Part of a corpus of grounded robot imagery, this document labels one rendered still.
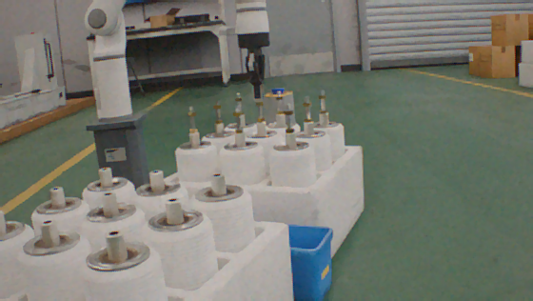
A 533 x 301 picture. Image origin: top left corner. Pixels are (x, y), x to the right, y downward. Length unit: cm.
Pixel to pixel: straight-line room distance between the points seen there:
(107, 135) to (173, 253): 79
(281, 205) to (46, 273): 52
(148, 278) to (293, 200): 49
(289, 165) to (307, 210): 10
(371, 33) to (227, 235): 578
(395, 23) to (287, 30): 141
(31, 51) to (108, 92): 344
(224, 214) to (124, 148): 70
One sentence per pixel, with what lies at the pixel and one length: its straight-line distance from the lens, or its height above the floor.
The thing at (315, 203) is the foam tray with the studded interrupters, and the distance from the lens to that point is 95.
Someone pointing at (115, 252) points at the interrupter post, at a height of 26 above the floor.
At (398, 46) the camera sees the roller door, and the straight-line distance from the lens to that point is 650.
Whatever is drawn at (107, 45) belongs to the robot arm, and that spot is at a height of 51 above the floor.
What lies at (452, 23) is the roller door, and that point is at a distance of 676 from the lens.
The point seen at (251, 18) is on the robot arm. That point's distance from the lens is 111.
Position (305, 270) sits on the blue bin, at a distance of 86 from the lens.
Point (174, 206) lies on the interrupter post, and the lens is 64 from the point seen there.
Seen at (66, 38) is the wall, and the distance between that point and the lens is 674.
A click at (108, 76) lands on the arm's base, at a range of 136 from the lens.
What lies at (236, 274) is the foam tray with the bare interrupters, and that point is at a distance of 65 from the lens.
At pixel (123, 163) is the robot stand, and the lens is 137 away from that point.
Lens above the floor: 47
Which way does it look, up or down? 13 degrees down
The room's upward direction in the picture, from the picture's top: 5 degrees counter-clockwise
